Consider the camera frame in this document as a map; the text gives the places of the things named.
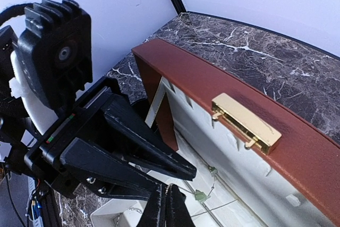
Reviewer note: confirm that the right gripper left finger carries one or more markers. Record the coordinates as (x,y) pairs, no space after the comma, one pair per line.
(154,212)

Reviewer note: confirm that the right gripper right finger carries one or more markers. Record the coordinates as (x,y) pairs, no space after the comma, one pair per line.
(177,213)

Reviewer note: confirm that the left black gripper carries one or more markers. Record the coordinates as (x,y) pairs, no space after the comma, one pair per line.
(63,161)

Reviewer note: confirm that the silver necklace green beads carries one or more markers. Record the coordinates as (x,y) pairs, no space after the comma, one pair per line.
(205,195)

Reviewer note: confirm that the red wooden jewelry box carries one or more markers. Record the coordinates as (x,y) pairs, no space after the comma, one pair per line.
(282,170)

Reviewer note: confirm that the dark green cup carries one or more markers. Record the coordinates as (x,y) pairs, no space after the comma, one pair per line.
(141,106)

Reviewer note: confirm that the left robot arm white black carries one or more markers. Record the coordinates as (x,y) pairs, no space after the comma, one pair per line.
(99,140)

